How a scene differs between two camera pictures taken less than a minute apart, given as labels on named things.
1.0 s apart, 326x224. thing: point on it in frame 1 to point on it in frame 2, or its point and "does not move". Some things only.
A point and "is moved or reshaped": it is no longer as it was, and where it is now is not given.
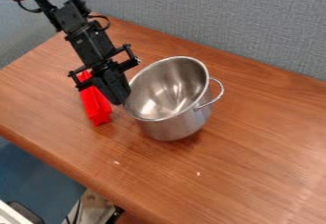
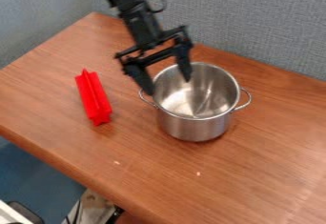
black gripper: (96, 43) to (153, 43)
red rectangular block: (98, 107) does not move
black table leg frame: (118, 212) does not move
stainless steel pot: (170, 95) is moved or reshaped
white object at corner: (10, 215) does not move
